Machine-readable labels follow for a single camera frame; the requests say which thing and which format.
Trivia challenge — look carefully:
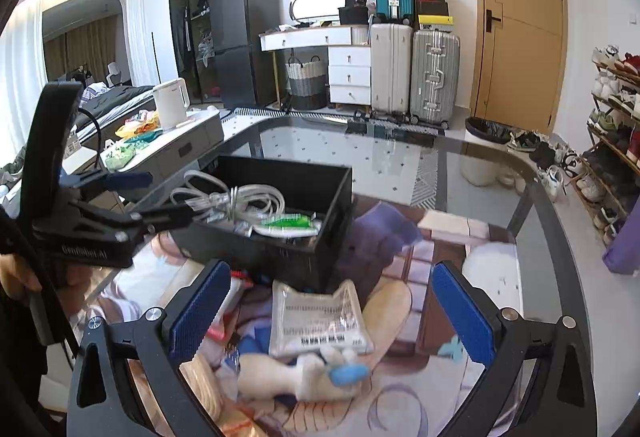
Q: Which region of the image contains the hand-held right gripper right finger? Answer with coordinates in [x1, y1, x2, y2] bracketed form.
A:
[431, 260, 599, 437]

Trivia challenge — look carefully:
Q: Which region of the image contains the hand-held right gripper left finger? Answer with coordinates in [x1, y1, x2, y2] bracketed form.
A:
[67, 259, 232, 437]

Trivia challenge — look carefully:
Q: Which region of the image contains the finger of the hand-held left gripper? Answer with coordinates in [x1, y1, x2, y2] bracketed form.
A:
[75, 204, 201, 243]
[62, 171, 153, 198]

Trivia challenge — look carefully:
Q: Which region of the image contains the black cardboard box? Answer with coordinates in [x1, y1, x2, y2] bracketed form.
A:
[175, 156, 357, 294]

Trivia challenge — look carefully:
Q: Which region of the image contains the white cable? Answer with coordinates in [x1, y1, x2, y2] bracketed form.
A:
[170, 169, 287, 223]

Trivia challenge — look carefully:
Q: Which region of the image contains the white plush toy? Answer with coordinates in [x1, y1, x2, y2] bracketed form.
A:
[237, 344, 371, 403]

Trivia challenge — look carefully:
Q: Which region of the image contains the clear labelled plastic bag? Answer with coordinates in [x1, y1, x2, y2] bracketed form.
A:
[269, 279, 376, 358]

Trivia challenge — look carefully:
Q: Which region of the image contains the green medicine packet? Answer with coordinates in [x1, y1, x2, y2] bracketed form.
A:
[252, 212, 321, 238]

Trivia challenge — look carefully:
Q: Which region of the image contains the person's left forearm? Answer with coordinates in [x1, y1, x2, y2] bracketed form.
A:
[0, 287, 66, 418]

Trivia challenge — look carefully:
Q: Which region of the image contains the person's left hand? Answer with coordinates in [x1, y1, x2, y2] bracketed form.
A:
[0, 252, 96, 293]

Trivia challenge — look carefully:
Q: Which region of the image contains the pile of snack packets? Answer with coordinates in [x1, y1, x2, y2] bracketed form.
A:
[102, 109, 163, 170]

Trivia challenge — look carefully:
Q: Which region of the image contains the printed cartoon table mat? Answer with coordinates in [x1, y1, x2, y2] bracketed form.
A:
[85, 197, 526, 437]

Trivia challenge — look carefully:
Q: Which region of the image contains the grey white-top cabinet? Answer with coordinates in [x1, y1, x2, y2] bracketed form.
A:
[100, 109, 226, 188]

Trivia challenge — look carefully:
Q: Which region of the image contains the bed with dark blanket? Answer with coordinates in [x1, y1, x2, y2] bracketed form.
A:
[50, 82, 156, 138]

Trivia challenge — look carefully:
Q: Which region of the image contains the white electric kettle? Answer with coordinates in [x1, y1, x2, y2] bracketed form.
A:
[151, 78, 191, 128]

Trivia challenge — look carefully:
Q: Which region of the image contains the brown curtain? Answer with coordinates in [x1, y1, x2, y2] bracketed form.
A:
[45, 22, 123, 82]

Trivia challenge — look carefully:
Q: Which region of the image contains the patterned grey rug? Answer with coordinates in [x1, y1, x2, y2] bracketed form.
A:
[345, 112, 451, 208]

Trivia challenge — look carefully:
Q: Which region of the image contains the white sheer curtain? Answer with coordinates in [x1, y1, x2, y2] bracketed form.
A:
[0, 0, 51, 168]

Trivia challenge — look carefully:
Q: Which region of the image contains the white trash bin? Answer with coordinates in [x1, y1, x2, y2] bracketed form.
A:
[460, 117, 516, 188]

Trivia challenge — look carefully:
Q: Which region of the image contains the purple cloth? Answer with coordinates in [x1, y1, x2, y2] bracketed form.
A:
[602, 212, 640, 275]

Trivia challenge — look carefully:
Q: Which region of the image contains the group of loose shoes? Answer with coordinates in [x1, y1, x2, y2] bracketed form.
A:
[510, 129, 581, 198]

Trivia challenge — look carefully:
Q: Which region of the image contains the woven laundry basket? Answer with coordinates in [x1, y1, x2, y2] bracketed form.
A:
[285, 57, 328, 110]

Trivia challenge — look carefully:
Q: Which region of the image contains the dark grey fridge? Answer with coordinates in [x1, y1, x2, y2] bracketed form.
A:
[207, 0, 283, 108]

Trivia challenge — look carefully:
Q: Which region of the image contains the wooden shoe rack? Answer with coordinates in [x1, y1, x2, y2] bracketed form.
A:
[582, 47, 640, 248]

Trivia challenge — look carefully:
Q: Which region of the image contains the white dresser with drawers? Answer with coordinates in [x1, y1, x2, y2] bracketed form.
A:
[259, 24, 373, 108]

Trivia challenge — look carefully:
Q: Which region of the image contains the silver suitcase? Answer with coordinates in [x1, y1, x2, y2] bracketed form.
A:
[410, 29, 461, 125]

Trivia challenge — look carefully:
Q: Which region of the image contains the oval mirror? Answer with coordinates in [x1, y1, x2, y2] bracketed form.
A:
[290, 0, 346, 25]

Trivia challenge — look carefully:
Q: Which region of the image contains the white suitcase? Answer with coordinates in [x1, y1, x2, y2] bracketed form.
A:
[370, 22, 413, 115]

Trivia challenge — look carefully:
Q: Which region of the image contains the black bag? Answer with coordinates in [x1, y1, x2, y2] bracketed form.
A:
[338, 0, 371, 25]

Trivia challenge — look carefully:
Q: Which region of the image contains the wooden door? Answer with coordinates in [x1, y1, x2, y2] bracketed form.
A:
[470, 0, 568, 132]

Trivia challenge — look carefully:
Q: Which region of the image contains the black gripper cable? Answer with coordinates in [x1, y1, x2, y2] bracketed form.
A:
[0, 107, 106, 360]

